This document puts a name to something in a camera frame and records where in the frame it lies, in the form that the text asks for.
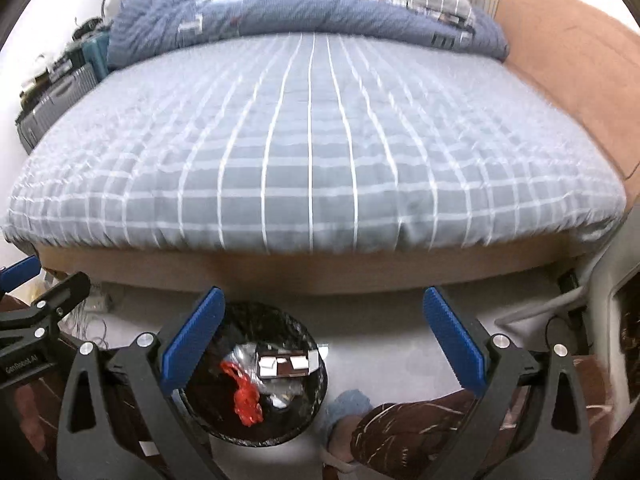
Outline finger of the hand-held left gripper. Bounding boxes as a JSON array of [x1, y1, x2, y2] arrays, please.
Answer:
[[30, 271, 92, 327], [0, 254, 42, 296]]

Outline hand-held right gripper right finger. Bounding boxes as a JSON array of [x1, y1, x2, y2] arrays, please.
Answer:
[[421, 286, 594, 480]]

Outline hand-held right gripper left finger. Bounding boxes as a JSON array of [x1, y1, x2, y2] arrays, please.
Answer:
[[56, 286, 226, 480]]

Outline waste bin with black liner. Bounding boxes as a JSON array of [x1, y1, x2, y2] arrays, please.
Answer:
[[177, 300, 330, 447]]

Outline person's left hand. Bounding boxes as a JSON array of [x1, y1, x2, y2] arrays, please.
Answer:
[[12, 389, 51, 462]]

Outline yellowish plastic bag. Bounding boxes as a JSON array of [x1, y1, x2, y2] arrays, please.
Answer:
[[24, 279, 52, 307]]

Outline silver foil wrapper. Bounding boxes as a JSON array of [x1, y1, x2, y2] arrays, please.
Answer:
[[222, 342, 261, 376]]

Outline red plastic wrapper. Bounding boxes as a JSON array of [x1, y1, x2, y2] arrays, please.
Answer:
[[220, 360, 265, 429]]

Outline brown box white labels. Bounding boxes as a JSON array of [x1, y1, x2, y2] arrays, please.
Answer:
[[255, 347, 321, 380]]

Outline person's right leg brown pants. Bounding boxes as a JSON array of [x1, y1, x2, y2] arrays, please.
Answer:
[[350, 355, 617, 480]]

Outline clear plastic wrapper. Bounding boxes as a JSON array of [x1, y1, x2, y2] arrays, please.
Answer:
[[265, 377, 302, 412]]

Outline person's right fluffy blue slipper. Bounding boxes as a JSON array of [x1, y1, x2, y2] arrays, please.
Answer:
[[320, 389, 375, 474]]

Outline grey checked bed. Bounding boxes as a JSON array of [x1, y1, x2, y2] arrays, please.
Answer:
[[30, 0, 640, 297]]

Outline white desk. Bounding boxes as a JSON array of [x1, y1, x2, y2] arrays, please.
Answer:
[[495, 220, 640, 427]]

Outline grey suitcase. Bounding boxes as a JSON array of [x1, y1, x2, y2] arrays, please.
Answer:
[[15, 62, 99, 154]]

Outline grey checked mattress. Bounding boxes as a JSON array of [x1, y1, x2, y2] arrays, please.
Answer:
[[2, 30, 629, 257]]

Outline blue patchwork duvet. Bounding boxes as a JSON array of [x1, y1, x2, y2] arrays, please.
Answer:
[[106, 0, 511, 72]]

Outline tangle of white cables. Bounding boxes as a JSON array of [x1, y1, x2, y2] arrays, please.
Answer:
[[64, 284, 117, 352]]

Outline black cable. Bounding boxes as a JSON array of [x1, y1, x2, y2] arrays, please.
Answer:
[[544, 310, 587, 357]]

